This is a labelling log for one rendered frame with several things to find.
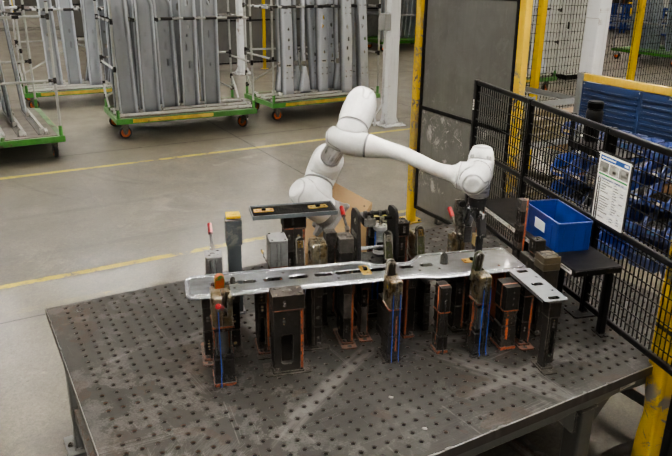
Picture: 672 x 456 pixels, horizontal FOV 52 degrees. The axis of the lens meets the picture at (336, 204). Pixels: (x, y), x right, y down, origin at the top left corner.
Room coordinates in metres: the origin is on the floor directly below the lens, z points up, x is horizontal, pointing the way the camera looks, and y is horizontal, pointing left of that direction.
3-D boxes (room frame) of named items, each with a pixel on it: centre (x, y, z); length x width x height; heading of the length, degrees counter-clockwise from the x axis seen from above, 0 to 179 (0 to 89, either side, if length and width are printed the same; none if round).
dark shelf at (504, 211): (2.93, -0.94, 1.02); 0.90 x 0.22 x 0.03; 14
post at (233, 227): (2.72, 0.44, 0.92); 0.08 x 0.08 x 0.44; 14
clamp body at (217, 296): (2.19, 0.40, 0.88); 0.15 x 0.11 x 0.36; 14
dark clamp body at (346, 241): (2.70, -0.04, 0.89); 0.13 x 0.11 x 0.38; 14
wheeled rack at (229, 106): (9.42, 2.20, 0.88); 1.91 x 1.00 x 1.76; 117
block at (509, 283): (2.46, -0.69, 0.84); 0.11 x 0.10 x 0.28; 14
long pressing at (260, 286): (2.50, -0.10, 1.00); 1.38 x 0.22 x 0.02; 104
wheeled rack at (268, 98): (10.70, 0.40, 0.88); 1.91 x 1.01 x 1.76; 122
